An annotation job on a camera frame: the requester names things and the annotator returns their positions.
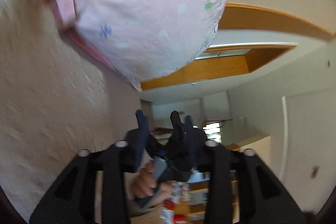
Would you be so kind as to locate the wooden bookshelf with items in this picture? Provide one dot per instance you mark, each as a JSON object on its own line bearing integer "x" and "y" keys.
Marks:
{"x": 187, "y": 199}

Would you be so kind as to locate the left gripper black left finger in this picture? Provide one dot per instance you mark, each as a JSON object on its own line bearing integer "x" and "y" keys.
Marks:
{"x": 71, "y": 197}

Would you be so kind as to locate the lavender bed sheet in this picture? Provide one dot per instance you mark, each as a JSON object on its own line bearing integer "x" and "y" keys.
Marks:
{"x": 55, "y": 101}

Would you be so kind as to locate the person's right hand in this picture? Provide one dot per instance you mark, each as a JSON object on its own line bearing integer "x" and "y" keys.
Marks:
{"x": 143, "y": 185}

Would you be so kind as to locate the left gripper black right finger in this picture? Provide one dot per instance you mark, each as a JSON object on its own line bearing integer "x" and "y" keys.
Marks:
{"x": 262, "y": 197}

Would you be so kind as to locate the wooden window frame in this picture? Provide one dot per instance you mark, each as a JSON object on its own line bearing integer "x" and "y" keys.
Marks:
{"x": 243, "y": 17}

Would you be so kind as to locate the pink floral pillow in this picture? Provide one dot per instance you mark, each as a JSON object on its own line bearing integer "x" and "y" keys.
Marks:
{"x": 140, "y": 39}

